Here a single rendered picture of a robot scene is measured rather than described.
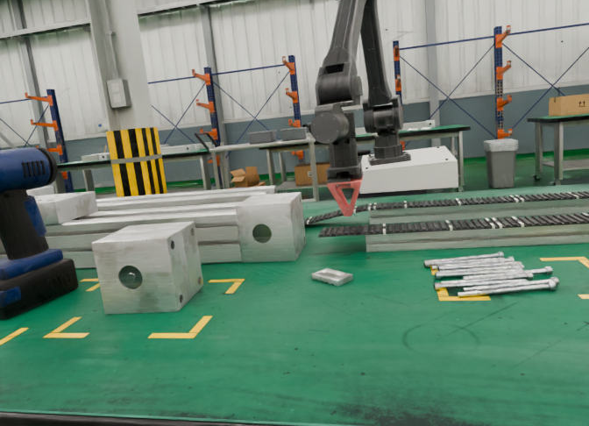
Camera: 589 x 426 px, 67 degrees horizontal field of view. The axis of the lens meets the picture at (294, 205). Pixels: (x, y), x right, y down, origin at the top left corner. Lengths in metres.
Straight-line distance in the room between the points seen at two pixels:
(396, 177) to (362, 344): 0.87
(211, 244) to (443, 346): 0.44
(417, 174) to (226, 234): 0.69
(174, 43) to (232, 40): 1.19
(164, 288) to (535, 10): 8.52
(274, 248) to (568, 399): 0.46
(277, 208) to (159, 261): 0.22
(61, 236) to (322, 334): 0.55
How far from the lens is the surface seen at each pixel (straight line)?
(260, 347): 0.46
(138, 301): 0.60
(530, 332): 0.48
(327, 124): 0.81
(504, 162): 5.80
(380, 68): 1.28
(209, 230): 0.74
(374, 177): 1.28
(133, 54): 4.19
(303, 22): 8.68
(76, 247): 0.87
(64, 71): 10.73
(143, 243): 0.57
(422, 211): 0.91
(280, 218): 0.70
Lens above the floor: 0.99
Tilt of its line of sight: 10 degrees down
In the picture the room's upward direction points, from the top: 6 degrees counter-clockwise
